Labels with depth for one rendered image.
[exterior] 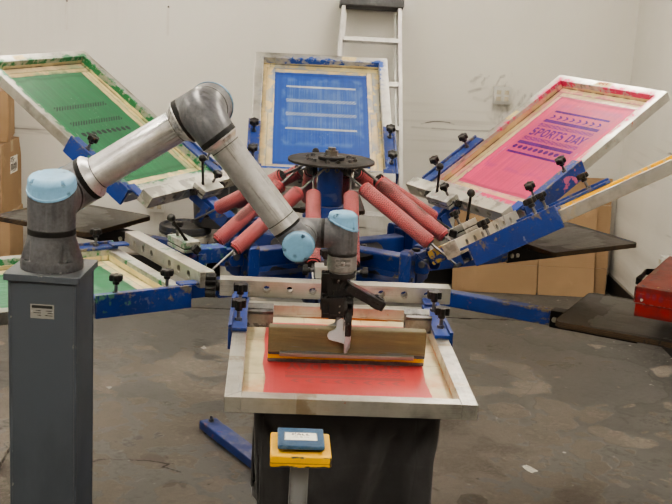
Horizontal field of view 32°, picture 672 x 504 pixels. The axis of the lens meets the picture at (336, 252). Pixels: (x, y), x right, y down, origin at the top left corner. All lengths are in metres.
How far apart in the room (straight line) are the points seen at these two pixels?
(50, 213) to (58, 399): 0.46
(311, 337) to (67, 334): 0.61
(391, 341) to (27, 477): 0.98
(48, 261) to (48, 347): 0.21
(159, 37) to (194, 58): 0.24
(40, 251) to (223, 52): 4.50
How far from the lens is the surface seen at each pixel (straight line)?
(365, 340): 3.06
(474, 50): 7.40
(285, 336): 3.04
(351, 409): 2.75
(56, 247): 2.92
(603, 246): 4.71
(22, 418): 3.05
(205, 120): 2.80
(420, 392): 2.93
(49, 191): 2.89
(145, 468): 4.77
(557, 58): 7.50
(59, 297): 2.92
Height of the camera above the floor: 1.97
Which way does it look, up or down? 14 degrees down
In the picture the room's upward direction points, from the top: 3 degrees clockwise
